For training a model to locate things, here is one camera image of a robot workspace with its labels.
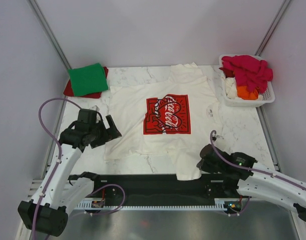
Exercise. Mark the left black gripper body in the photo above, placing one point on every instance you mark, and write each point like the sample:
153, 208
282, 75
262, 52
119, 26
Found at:
99, 133

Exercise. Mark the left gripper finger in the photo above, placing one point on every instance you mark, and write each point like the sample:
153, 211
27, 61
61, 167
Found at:
113, 133
110, 122

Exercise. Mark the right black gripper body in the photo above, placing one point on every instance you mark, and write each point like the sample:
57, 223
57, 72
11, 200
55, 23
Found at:
205, 167

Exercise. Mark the white Coca-Cola t shirt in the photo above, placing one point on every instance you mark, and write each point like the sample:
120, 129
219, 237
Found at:
174, 117

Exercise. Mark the crimson pink t shirt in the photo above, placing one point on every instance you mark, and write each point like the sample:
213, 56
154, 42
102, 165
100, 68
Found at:
249, 72

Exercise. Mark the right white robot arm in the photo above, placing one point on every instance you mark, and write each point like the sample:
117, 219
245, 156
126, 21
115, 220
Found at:
245, 176

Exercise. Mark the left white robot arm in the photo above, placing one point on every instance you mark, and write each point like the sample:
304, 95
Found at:
50, 206

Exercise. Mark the folded green t shirt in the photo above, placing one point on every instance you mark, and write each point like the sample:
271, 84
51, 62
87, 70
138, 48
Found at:
88, 80

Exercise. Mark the folded dark red t shirt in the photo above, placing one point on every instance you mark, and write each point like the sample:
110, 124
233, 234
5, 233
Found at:
68, 91

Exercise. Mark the orange t shirt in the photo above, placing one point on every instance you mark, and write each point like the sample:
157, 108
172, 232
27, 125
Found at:
245, 94

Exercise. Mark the cream t shirt in basket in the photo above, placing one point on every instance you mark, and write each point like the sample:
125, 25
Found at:
230, 88

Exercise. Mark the white plastic laundry basket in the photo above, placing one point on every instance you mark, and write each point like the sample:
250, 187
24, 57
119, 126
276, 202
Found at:
264, 98

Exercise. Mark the dark red garment in basket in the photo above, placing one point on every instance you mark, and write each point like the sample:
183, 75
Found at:
228, 73

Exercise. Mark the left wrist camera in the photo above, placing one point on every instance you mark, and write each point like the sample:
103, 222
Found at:
95, 108

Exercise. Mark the white slotted cable duct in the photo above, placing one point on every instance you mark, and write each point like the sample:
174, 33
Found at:
216, 205

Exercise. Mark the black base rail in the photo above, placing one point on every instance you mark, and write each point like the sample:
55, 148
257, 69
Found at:
165, 189

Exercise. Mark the left aluminium corner post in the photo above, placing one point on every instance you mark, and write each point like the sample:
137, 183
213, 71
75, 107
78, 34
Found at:
50, 34

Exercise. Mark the aluminium corner post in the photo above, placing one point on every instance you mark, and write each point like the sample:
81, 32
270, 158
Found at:
50, 34
273, 26

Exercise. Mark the right aluminium corner post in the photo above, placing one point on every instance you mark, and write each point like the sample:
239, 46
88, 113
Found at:
273, 26

